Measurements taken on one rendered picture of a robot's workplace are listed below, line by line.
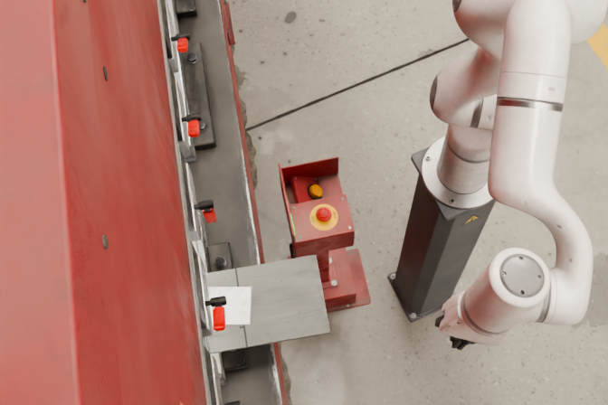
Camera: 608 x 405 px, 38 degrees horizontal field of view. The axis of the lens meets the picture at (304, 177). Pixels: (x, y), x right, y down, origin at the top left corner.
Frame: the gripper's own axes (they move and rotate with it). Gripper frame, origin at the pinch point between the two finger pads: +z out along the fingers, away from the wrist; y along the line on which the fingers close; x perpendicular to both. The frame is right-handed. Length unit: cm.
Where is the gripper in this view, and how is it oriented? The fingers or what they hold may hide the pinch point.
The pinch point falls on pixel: (460, 337)
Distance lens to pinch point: 149.6
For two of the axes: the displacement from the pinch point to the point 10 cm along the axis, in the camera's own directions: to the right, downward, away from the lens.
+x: -2.3, 8.7, -4.3
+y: -9.7, -2.5, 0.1
